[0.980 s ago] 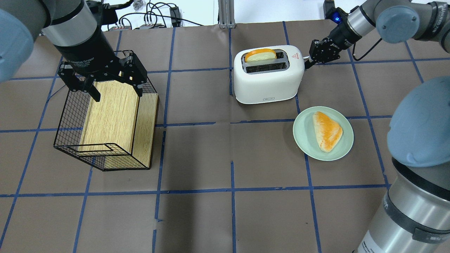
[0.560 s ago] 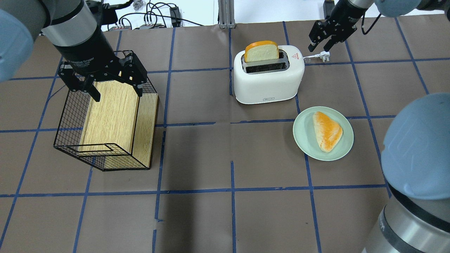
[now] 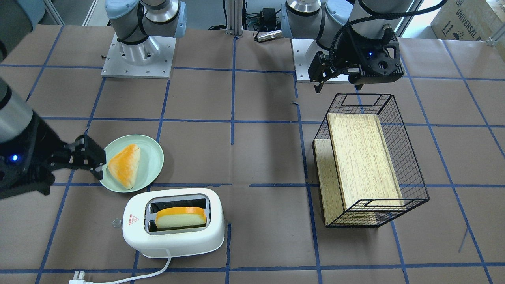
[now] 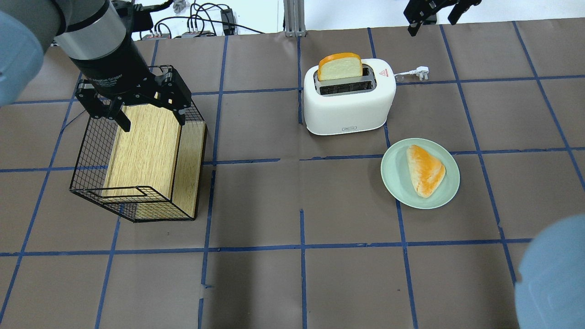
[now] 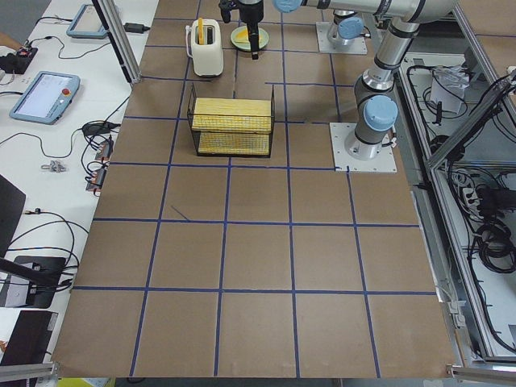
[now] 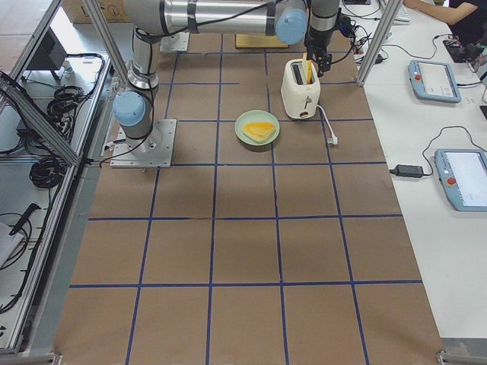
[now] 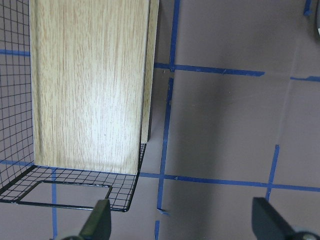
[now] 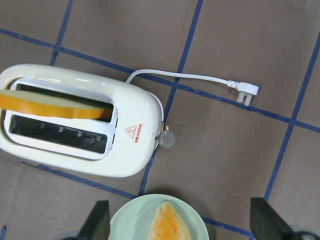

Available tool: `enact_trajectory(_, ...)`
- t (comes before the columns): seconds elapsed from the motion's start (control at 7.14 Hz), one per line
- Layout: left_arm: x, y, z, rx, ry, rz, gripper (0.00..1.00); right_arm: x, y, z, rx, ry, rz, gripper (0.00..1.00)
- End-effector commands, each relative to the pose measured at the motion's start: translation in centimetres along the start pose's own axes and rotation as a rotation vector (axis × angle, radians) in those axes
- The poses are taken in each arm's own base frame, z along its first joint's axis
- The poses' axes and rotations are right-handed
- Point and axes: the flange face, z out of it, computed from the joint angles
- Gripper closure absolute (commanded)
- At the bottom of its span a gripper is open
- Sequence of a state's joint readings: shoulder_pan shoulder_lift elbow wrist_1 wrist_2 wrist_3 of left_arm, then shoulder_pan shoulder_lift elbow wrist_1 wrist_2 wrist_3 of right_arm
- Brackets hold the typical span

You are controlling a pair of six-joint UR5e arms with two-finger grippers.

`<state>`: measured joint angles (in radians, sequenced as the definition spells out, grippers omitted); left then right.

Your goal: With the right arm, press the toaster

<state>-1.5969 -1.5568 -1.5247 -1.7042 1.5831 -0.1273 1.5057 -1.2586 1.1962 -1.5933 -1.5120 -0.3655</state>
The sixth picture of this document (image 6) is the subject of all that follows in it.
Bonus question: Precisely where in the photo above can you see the light green plate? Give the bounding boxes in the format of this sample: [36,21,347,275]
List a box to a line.
[234,110,280,147]

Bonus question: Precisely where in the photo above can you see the yellow toast slice in toaster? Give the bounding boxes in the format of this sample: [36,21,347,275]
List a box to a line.
[302,53,313,84]

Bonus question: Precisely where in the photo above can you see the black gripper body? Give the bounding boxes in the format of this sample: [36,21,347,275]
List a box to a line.
[304,32,332,61]

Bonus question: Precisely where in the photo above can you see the triangular toast on plate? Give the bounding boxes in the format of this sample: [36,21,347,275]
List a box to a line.
[243,122,275,142]

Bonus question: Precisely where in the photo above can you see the coiled black cables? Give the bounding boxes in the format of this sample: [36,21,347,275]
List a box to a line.
[29,155,65,190]

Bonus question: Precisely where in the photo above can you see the wire basket with wood block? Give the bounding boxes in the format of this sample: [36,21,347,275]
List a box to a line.
[235,34,289,49]

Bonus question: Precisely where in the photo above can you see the aluminium frame rail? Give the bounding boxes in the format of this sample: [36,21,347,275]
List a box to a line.
[1,71,81,165]

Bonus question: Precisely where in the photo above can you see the lower blue teach pendant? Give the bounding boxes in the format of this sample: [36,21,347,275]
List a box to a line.
[434,149,486,212]

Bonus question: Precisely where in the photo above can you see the black power adapter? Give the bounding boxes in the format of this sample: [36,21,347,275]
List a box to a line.
[389,164,425,178]

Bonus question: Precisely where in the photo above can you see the upper blue teach pendant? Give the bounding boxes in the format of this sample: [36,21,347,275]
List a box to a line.
[408,60,462,103]

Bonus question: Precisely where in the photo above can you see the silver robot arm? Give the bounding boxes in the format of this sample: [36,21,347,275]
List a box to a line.
[110,1,339,168]

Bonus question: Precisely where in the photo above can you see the white toaster power cord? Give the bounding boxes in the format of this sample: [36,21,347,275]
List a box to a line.
[316,105,341,147]

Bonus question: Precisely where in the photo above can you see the blue teach pendant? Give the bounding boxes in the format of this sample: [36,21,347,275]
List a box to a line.
[408,60,462,103]
[434,149,486,212]

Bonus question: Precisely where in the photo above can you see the aluminium frame post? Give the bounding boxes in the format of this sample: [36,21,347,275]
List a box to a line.
[356,0,403,87]

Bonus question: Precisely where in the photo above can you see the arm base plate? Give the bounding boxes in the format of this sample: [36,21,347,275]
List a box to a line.
[109,119,177,168]
[159,32,190,53]

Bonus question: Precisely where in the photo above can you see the white toaster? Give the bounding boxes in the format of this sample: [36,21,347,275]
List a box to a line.
[281,59,321,119]

